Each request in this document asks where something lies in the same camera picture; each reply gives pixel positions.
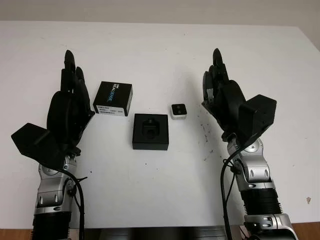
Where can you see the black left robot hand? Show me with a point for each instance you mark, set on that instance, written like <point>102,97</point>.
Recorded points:
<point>67,112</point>

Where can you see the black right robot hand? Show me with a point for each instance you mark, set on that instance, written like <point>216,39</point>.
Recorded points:
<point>228,100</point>

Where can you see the black RealSense box lid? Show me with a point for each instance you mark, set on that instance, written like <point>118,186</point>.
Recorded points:
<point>112,96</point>

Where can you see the small silver depth camera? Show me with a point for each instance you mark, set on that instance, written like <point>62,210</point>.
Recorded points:
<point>178,111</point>

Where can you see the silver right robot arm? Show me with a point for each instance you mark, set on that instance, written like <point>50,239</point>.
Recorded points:
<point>257,175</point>

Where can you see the black box base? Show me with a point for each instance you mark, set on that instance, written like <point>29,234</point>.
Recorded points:
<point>140,142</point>

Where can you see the dark robot torso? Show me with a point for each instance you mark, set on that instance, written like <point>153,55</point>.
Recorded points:
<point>150,231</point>

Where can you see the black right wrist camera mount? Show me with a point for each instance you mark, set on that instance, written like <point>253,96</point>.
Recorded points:
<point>257,115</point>

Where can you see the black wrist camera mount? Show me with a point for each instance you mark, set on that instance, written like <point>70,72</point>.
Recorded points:
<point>30,140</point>
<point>257,115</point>

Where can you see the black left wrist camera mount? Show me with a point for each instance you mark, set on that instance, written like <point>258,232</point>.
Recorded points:
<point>30,140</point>

